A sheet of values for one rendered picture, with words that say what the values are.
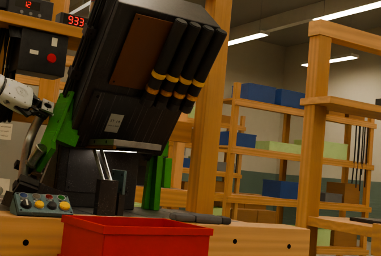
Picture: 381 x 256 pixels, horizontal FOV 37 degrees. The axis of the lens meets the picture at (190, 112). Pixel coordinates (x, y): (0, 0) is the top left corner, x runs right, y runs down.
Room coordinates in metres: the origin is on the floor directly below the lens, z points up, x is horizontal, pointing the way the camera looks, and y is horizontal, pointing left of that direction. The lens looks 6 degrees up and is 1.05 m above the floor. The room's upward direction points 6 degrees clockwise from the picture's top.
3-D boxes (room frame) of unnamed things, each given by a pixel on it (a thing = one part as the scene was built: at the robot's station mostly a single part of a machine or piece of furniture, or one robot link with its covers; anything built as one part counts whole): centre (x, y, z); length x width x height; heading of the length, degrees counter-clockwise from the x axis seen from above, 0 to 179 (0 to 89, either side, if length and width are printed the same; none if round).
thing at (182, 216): (1.87, -0.06, 0.91); 0.20 x 0.11 x 0.03; 110
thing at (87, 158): (2.11, 0.35, 1.07); 0.30 x 0.18 x 0.34; 121
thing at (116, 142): (1.90, 0.25, 1.11); 0.39 x 0.16 x 0.03; 31
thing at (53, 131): (1.85, 0.40, 1.17); 0.13 x 0.12 x 0.20; 121
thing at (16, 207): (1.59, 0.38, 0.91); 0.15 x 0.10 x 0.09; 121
